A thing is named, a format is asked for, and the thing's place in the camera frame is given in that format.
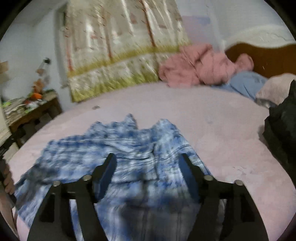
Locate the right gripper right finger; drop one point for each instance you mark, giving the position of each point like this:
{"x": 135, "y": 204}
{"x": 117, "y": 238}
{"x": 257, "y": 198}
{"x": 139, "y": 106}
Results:
{"x": 227, "y": 210}

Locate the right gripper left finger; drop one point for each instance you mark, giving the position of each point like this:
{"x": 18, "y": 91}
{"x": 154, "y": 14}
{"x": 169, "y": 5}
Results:
{"x": 53, "y": 220}

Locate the person left hand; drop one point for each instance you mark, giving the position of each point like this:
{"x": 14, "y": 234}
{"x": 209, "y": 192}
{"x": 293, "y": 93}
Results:
{"x": 8, "y": 181}

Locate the dark wooden side table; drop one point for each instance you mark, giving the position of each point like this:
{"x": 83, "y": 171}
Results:
{"x": 52, "y": 108}

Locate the stack of papers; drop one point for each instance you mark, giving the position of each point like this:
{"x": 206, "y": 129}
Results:
{"x": 14, "y": 109}

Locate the orange plush toy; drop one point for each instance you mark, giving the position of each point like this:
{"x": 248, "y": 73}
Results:
{"x": 37, "y": 90}

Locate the black folded jacket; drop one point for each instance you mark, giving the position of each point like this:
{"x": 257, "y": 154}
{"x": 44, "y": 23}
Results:
{"x": 279, "y": 129}

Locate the light blue pillow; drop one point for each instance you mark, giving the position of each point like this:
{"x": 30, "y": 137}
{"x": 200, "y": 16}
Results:
{"x": 246, "y": 83}

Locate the tree print curtain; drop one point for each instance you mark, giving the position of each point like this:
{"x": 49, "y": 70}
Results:
{"x": 111, "y": 45}

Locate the pink crumpled quilt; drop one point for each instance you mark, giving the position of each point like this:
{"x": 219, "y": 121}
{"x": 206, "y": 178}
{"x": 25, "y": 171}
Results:
{"x": 201, "y": 65}

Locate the wooden white bed headboard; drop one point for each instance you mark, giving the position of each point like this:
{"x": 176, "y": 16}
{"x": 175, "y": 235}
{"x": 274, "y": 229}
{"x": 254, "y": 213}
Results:
{"x": 271, "y": 47}

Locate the wall mounted lamp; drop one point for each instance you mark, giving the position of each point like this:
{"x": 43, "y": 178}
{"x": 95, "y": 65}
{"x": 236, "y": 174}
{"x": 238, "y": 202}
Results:
{"x": 41, "y": 71}

